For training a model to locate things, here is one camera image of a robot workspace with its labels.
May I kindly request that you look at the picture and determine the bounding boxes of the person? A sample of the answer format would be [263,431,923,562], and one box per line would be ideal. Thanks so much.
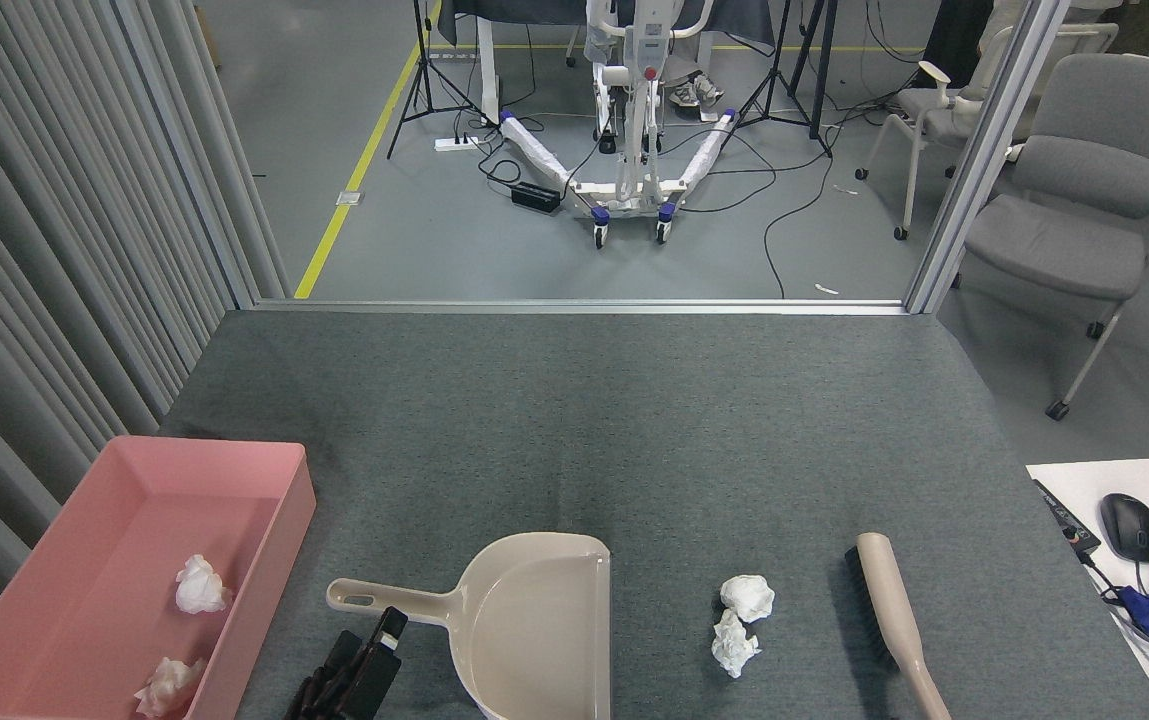
[924,0,1027,91]

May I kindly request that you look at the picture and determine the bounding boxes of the flat black device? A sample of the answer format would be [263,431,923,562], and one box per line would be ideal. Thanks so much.
[1032,480,1102,557]

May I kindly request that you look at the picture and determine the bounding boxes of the long black floor cable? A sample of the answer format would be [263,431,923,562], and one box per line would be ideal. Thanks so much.
[762,120,840,299]

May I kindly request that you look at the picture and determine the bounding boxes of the grey pleated curtain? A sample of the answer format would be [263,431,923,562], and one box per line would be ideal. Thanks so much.
[0,0,291,681]

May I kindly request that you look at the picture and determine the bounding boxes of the white stand on wheels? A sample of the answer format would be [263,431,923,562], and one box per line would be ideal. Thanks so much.
[497,0,741,248]

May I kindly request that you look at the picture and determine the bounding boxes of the beige brush with black bristles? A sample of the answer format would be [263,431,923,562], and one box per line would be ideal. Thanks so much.
[842,532,953,720]

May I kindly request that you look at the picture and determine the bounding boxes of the grey chair with white armrests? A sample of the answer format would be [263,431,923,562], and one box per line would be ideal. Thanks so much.
[854,22,1121,242]

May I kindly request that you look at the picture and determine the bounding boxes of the pink plastic bin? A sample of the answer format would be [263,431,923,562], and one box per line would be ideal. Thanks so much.
[0,435,317,720]

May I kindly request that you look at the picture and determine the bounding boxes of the beige plastic dustpan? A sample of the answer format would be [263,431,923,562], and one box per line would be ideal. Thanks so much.
[326,532,613,720]

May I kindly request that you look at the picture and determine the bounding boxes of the thin black desk cable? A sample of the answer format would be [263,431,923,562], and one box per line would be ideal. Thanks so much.
[1079,550,1149,693]

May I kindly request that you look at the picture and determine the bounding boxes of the black power adapter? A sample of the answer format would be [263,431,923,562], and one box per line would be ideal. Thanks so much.
[511,181,564,213]

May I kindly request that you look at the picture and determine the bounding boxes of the black computer mouse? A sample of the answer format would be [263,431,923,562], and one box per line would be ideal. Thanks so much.
[1099,493,1149,564]

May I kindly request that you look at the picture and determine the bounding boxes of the white paper ball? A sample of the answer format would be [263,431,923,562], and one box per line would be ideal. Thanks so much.
[719,574,776,624]
[133,656,207,719]
[712,609,762,680]
[175,554,232,615]

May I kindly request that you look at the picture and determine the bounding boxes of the silver post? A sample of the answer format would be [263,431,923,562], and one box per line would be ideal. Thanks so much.
[904,0,1075,315]

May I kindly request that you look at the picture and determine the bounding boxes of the large grey chair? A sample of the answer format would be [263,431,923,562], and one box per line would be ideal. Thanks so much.
[952,52,1149,421]

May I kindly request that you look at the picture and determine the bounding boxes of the black tripod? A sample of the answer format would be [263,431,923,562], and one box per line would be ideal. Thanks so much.
[386,0,491,161]
[734,0,835,159]

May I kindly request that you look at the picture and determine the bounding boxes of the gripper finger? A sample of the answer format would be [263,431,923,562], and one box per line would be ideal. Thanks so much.
[284,630,363,720]
[334,605,410,720]

